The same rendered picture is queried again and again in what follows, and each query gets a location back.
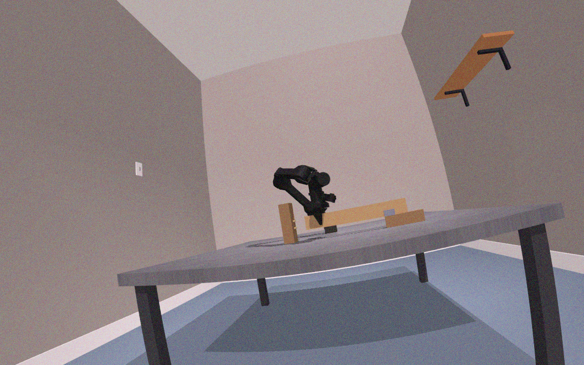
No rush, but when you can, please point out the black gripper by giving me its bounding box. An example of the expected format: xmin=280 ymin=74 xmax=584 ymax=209
xmin=306 ymin=189 xmax=329 ymax=225

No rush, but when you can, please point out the long wooden rail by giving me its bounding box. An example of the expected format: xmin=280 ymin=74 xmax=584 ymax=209
xmin=304 ymin=198 xmax=408 ymax=230

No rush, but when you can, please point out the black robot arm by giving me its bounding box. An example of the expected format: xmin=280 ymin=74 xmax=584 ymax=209
xmin=273 ymin=165 xmax=336 ymax=216

